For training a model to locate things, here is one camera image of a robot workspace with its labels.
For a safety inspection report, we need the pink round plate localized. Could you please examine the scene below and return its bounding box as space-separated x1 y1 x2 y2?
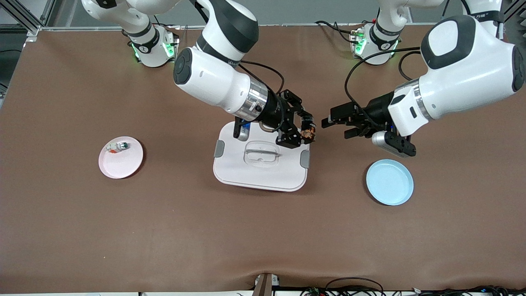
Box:
99 136 144 179

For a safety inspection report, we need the black base cable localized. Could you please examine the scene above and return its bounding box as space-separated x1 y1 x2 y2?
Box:
315 20 366 44

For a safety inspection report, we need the aluminium table edge rail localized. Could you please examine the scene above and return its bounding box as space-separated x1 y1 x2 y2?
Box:
39 23 436 32

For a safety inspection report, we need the black cable loop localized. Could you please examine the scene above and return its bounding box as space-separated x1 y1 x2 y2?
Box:
325 277 385 296

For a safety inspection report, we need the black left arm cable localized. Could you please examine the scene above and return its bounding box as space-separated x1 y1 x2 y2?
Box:
344 46 424 129

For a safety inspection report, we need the white lidded storage box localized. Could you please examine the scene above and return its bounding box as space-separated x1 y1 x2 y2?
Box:
213 121 310 192

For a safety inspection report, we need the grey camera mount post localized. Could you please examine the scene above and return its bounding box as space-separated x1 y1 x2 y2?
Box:
251 273 281 296

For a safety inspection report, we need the light blue round plate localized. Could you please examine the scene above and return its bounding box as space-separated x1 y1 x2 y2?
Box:
366 159 414 206

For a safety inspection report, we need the white switch with green button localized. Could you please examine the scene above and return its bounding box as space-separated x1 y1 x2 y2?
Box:
104 141 129 154

